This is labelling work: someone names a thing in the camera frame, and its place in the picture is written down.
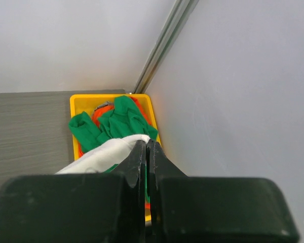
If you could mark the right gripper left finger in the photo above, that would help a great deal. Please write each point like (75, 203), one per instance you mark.
(89, 207)

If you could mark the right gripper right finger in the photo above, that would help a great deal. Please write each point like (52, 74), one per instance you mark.
(214, 209)

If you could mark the white t shirt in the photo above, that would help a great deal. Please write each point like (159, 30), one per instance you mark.
(103, 158)

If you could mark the green t shirt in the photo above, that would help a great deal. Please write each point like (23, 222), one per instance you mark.
(108, 136)

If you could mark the orange cloth in bin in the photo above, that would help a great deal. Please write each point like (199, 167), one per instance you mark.
(126, 115)

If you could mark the grey cloth in bin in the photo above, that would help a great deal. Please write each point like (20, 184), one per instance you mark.
(107, 103)

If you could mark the right corner aluminium post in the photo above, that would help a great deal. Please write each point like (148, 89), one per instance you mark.
(174, 24)

